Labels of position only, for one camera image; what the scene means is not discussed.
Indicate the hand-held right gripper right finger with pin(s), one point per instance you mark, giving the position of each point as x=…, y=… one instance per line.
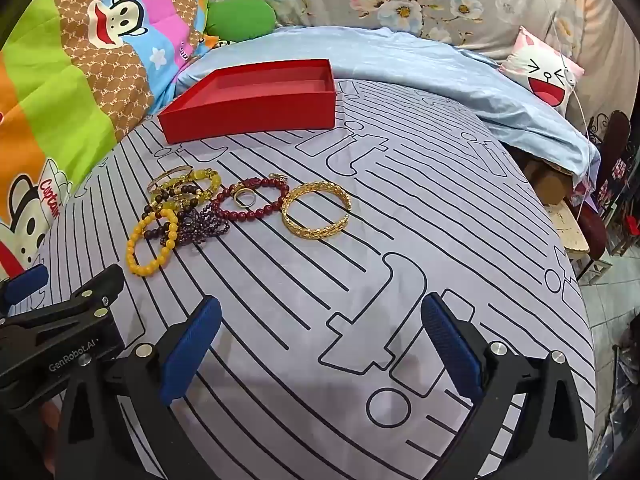
x=450, y=350

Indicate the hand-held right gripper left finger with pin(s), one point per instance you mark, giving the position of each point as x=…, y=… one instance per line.
x=192, y=350

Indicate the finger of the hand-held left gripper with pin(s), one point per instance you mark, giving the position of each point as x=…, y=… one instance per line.
x=27, y=280
x=100, y=285

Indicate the thin gold bangle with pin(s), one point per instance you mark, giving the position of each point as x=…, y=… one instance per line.
x=165, y=176

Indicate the red cardboard box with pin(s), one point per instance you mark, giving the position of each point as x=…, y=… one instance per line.
x=250, y=105

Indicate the grey striped bedsheet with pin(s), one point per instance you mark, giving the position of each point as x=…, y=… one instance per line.
x=375, y=210

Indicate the white stool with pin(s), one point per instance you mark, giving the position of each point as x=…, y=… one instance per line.
x=567, y=225

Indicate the brown cardboard box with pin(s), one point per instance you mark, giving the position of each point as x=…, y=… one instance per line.
x=547, y=180

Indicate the colourful cartoon monkey blanket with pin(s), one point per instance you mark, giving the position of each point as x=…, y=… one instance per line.
x=75, y=85

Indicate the dark red chair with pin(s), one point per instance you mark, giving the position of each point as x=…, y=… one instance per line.
x=617, y=135

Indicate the pink cartoon cat pillow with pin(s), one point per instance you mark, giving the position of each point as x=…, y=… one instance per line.
x=540, y=75

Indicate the light blue quilt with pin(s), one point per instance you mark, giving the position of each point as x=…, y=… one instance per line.
x=400, y=60

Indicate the green pillow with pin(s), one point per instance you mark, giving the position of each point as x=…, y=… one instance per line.
x=240, y=17

